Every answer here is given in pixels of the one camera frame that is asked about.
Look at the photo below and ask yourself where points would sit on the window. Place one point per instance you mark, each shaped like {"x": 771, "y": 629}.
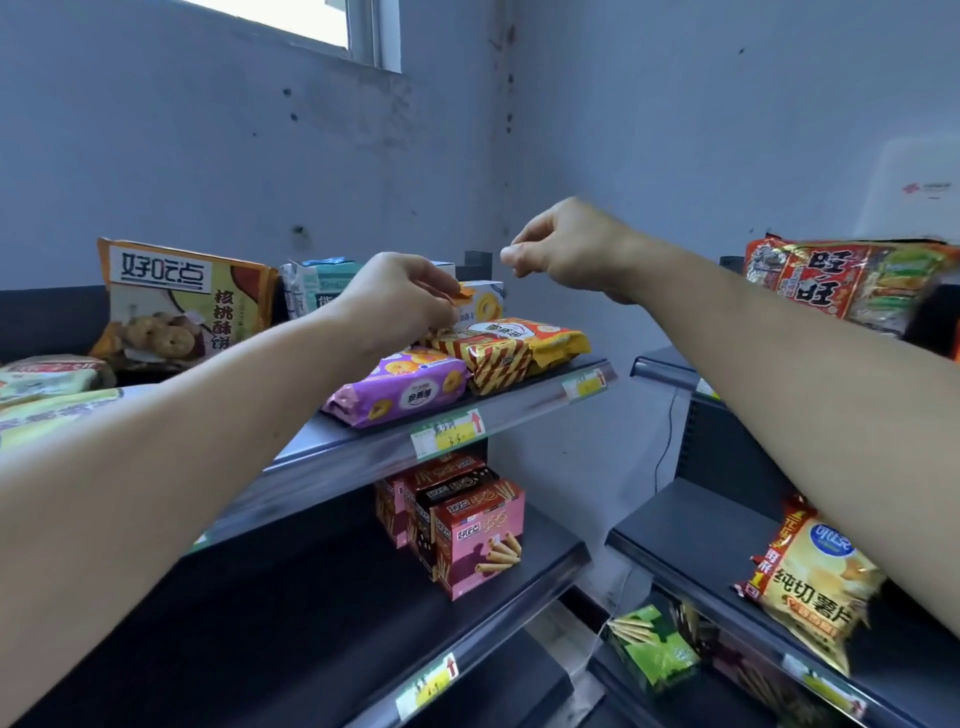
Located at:
{"x": 315, "y": 19}

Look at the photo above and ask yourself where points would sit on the green snack packet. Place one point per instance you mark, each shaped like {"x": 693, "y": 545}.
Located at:
{"x": 52, "y": 371}
{"x": 52, "y": 420}

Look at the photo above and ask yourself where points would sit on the translucent plastic bag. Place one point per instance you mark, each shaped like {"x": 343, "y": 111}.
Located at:
{"x": 911, "y": 187}

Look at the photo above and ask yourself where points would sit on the yellow striped cookie packet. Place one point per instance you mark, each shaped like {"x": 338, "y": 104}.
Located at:
{"x": 510, "y": 349}

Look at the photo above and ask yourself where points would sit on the white teal snack box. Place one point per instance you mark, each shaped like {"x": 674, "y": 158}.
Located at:
{"x": 315, "y": 289}

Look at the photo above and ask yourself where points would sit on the person's right thumb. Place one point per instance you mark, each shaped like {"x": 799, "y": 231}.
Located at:
{"x": 521, "y": 260}

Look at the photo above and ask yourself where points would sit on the purple cookie packet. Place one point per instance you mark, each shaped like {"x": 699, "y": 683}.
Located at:
{"x": 401, "y": 390}

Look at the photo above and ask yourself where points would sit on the orange walnut cookie bag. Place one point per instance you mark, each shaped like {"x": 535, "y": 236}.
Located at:
{"x": 180, "y": 307}

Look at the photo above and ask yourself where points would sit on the yellow price tag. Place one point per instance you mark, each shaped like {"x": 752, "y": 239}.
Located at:
{"x": 585, "y": 385}

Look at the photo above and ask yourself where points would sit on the person's left hand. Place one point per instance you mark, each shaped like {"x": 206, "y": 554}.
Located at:
{"x": 382, "y": 300}

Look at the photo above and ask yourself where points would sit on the white cookie box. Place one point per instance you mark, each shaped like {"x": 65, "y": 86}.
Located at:
{"x": 484, "y": 302}

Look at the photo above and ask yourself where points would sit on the pink biscuit stick box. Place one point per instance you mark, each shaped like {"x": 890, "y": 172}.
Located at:
{"x": 480, "y": 544}

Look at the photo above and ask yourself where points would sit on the green biscuit stick box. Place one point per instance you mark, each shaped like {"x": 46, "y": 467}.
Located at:
{"x": 652, "y": 649}

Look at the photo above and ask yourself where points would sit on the red biscuit stick box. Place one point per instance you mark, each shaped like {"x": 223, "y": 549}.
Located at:
{"x": 394, "y": 506}

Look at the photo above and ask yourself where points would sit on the person's left forearm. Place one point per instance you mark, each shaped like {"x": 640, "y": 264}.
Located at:
{"x": 150, "y": 480}

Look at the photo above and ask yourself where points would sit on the person's left fingers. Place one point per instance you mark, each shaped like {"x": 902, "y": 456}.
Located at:
{"x": 439, "y": 296}

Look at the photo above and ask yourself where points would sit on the dark metal shelf unit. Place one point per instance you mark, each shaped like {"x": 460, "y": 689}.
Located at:
{"x": 712, "y": 540}

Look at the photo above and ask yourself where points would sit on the red rice cracker bag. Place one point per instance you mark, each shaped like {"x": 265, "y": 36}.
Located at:
{"x": 840, "y": 281}

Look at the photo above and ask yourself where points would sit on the person's right forearm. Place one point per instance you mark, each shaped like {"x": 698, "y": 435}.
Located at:
{"x": 810, "y": 390}

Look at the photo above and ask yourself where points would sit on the yellow potato chip bag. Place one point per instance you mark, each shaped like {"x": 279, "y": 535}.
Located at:
{"x": 814, "y": 592}

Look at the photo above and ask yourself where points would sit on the dark brown biscuit stick box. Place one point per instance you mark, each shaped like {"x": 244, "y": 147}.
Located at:
{"x": 431, "y": 502}

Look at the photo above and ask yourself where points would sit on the grey metal shelf unit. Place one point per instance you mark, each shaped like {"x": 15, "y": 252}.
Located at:
{"x": 360, "y": 600}

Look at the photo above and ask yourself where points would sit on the person's right hand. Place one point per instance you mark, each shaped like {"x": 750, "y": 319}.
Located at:
{"x": 577, "y": 247}

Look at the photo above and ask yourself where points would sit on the green white price tag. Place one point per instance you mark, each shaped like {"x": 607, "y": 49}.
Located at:
{"x": 448, "y": 433}
{"x": 427, "y": 686}
{"x": 825, "y": 686}

